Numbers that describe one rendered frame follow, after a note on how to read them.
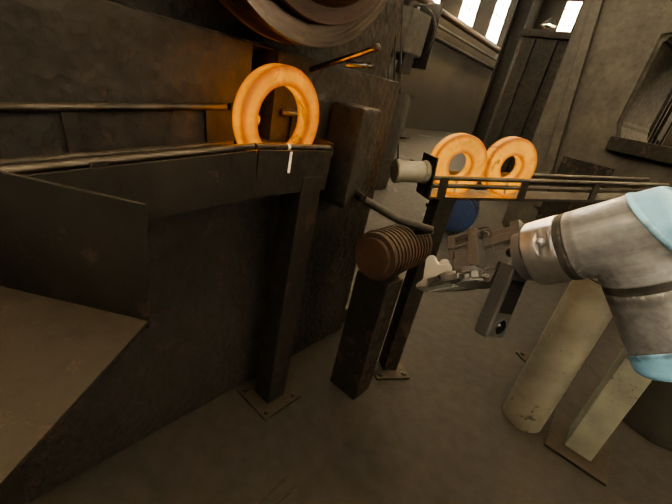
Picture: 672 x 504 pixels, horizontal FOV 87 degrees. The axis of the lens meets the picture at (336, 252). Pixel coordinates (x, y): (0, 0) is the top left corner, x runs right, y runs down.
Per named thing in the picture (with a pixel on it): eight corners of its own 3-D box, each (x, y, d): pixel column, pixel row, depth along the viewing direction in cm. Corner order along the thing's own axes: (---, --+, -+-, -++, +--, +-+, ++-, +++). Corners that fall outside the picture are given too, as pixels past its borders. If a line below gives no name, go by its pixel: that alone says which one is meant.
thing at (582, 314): (496, 414, 113) (574, 273, 91) (508, 396, 121) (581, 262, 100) (536, 441, 106) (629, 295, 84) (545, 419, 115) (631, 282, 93)
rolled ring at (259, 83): (327, 75, 69) (315, 72, 71) (247, 55, 56) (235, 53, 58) (311, 168, 77) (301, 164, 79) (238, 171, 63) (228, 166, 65)
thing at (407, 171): (388, 179, 94) (391, 156, 92) (419, 180, 97) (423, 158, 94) (396, 186, 89) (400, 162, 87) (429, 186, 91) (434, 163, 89)
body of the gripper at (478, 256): (470, 247, 64) (539, 228, 55) (474, 294, 61) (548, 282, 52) (443, 237, 60) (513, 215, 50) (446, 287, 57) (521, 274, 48)
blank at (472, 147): (433, 131, 90) (440, 133, 87) (487, 134, 94) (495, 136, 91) (421, 190, 97) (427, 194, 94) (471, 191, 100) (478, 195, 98)
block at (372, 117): (312, 196, 93) (329, 98, 83) (332, 194, 99) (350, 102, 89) (343, 211, 87) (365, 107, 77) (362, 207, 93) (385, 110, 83)
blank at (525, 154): (487, 134, 94) (495, 136, 91) (536, 137, 97) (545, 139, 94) (472, 191, 101) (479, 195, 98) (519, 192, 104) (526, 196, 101)
